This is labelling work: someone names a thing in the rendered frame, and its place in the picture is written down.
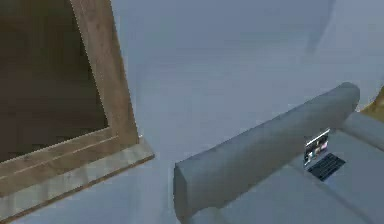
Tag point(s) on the open laptop with black keyboard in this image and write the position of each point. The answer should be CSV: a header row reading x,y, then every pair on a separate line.
x,y
321,156

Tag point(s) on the wooden framed window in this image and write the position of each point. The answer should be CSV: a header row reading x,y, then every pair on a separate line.
x,y
110,100

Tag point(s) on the grey sofa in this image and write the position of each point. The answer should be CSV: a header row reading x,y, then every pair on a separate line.
x,y
253,156

